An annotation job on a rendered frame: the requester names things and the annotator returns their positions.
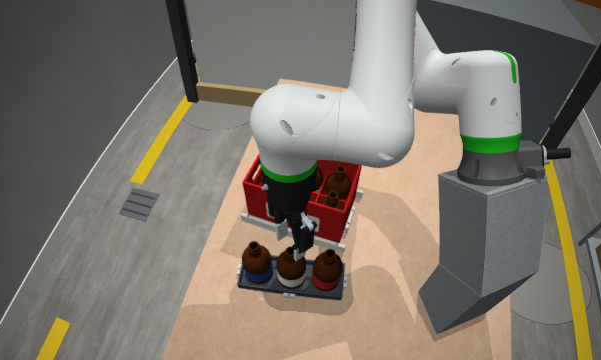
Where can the red plastic crate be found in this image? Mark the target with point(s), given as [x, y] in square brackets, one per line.
[330, 221]

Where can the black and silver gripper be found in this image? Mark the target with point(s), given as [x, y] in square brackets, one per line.
[304, 237]

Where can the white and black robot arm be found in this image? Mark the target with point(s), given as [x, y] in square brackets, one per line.
[294, 124]

